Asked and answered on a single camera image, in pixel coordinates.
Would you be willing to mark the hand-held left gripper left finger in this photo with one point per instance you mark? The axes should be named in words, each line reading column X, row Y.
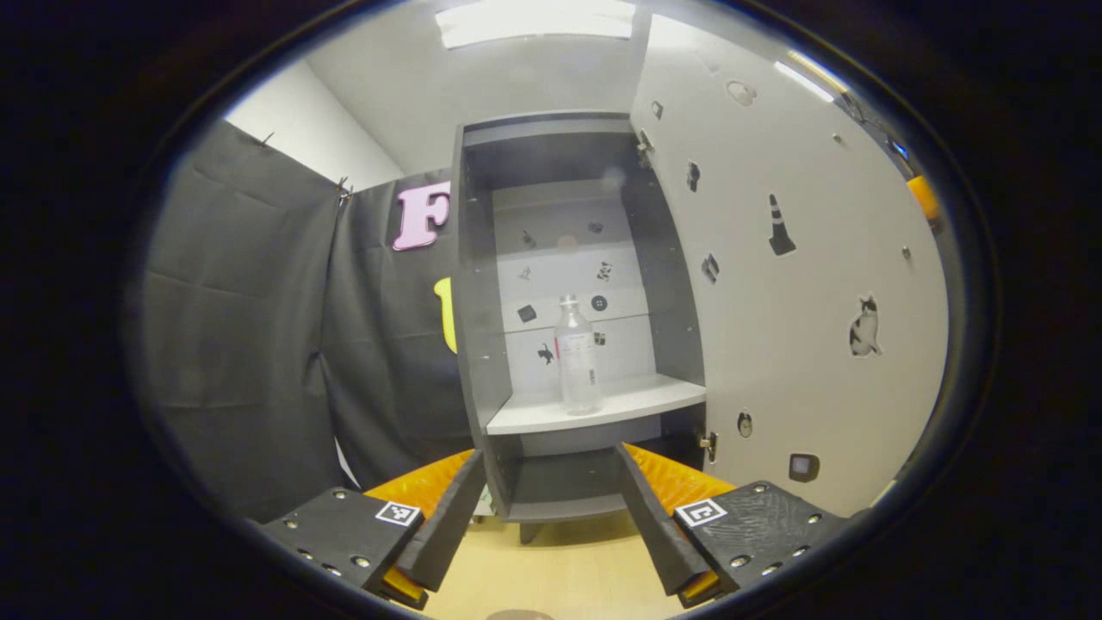
column 452, row 517

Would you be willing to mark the clear plastic bottle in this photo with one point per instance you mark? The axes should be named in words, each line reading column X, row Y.
column 578, row 362

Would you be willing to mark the white cabinet shelf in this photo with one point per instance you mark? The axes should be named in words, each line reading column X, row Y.
column 594, row 409

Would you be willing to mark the black backdrop cloth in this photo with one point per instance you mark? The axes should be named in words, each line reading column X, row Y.
column 241, row 344

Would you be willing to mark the brown round coaster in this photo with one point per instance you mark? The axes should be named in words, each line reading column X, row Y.
column 519, row 615

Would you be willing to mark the light grey cabinet door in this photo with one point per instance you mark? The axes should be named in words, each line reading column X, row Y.
column 775, row 344

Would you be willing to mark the narrow ceiling light panel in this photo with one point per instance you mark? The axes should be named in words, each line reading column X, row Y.
column 805, row 79

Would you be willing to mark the dark grey cabinet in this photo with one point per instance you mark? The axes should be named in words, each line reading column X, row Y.
column 482, row 362

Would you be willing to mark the large ceiling light panel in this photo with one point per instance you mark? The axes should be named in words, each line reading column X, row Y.
column 534, row 21

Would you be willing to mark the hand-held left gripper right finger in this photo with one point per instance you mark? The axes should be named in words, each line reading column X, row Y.
column 654, row 534

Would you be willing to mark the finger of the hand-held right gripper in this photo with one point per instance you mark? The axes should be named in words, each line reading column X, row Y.
column 924, row 198

